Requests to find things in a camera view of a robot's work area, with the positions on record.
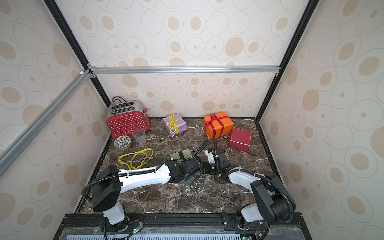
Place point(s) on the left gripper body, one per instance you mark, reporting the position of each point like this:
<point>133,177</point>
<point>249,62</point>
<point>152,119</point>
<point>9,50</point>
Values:
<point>189,178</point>

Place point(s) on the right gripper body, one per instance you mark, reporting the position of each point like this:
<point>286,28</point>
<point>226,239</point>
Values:
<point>216,156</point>

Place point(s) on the black ribbon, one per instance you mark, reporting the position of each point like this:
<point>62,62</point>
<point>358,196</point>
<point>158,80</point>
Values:
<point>190,165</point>

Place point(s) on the green gift box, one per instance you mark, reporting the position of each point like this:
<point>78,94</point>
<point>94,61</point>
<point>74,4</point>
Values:
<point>188,178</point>

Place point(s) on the dark red gift box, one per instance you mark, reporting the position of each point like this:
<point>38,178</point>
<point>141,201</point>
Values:
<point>240,139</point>

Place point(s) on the yellow ribbon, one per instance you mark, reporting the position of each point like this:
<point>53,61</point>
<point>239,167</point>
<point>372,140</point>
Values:
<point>173,127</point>
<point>147,155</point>

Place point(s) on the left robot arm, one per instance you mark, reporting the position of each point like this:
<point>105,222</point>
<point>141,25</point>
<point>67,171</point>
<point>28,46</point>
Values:
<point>104,191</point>

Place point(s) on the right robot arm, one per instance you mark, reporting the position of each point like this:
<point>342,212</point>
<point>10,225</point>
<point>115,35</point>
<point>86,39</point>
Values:
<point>272,204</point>

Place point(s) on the orange gift box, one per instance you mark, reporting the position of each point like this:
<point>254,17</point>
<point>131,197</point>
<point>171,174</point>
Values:
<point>219,124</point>

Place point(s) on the yellow ribbon on purple box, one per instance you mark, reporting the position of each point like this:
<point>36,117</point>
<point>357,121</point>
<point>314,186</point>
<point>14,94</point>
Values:
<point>173,127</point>

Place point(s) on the purple gift box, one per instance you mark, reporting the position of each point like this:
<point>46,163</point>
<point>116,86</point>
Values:
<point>182,124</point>

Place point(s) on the red ribbon on orange box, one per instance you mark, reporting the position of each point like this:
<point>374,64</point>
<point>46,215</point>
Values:
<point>216,121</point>

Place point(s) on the clear plastic cup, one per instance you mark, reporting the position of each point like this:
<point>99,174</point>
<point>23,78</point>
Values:
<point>139,135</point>

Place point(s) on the patterned ceramic bowl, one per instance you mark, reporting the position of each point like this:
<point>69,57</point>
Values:
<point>122,142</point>

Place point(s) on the red polka dot toaster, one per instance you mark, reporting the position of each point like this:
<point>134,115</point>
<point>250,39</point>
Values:
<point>124,117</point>

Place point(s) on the horizontal aluminium bar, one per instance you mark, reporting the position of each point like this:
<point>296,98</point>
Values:
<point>185,70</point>

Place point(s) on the diagonal aluminium bar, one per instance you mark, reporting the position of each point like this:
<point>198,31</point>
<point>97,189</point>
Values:
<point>26,137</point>

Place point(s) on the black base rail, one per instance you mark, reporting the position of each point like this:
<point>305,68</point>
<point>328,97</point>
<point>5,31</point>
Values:
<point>224,226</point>

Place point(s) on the black frame post right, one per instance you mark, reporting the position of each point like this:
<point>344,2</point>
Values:
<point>302,25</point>

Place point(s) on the black frame post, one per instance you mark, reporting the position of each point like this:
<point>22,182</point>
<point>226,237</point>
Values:
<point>302,25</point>
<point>77,49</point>

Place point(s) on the black frame post left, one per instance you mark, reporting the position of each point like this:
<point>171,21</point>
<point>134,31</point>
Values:
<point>77,49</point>

